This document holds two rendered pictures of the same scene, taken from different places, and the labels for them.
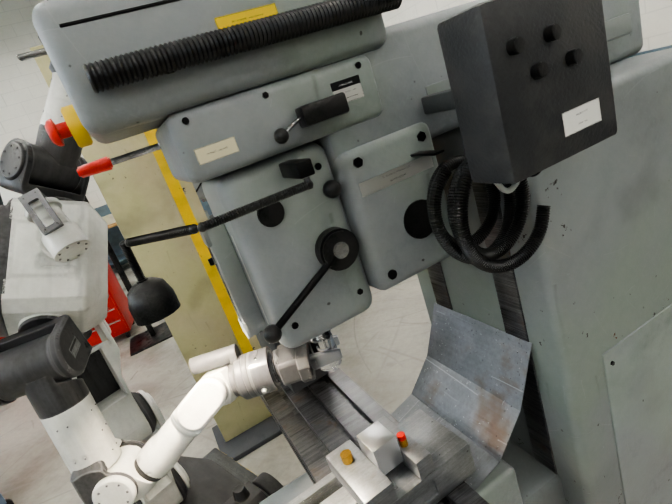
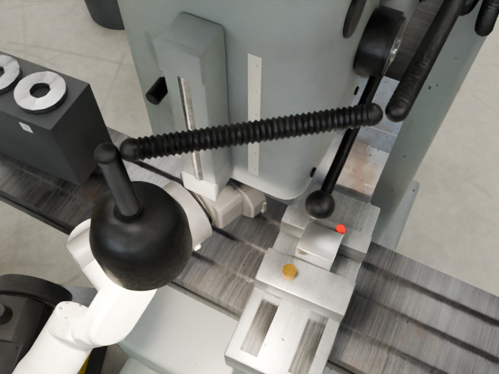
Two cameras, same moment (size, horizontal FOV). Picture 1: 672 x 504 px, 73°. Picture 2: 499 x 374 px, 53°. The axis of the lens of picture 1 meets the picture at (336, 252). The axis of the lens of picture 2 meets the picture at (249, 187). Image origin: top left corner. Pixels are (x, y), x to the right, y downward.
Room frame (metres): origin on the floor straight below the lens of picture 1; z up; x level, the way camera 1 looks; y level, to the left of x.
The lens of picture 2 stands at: (0.52, 0.35, 1.81)
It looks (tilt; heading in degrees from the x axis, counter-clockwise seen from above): 59 degrees down; 317
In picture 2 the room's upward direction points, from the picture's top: straight up
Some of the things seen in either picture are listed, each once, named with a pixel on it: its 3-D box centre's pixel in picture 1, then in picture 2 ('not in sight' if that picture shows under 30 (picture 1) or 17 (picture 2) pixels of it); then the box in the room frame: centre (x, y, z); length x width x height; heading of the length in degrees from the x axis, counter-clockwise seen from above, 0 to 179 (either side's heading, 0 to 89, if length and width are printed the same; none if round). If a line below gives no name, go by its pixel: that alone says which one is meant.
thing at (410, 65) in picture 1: (467, 63); not in sight; (0.98, -0.39, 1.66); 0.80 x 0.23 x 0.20; 110
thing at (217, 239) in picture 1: (234, 280); (200, 121); (0.76, 0.19, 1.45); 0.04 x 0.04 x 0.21; 20
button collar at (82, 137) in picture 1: (77, 126); not in sight; (0.72, 0.30, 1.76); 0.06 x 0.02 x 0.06; 20
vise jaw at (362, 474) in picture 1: (359, 476); (304, 284); (0.67, 0.09, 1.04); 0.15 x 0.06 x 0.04; 23
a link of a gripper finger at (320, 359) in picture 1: (326, 358); not in sight; (0.77, 0.08, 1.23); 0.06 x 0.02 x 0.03; 89
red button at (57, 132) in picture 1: (60, 131); not in sight; (0.71, 0.32, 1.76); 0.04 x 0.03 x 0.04; 20
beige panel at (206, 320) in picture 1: (181, 259); not in sight; (2.40, 0.80, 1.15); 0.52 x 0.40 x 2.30; 110
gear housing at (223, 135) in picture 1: (264, 122); not in sight; (0.82, 0.04, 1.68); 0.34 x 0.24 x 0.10; 110
